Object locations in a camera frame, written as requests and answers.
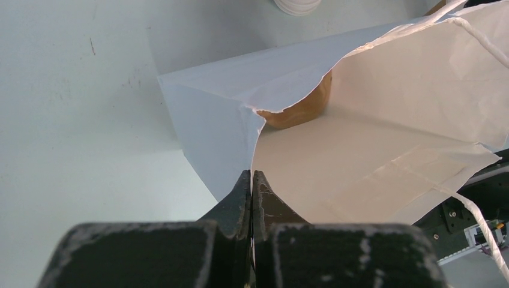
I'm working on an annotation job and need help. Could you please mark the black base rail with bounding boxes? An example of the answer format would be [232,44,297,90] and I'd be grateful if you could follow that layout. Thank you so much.
[414,149,508,263]

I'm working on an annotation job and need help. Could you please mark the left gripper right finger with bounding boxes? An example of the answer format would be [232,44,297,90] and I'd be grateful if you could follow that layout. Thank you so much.
[253,171,447,287]

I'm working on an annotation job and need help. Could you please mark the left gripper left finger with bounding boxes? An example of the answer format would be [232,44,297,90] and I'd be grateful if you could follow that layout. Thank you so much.
[38,170,251,287]

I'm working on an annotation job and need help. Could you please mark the white paper bag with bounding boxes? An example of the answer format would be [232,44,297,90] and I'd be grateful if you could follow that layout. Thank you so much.
[158,1,508,224]

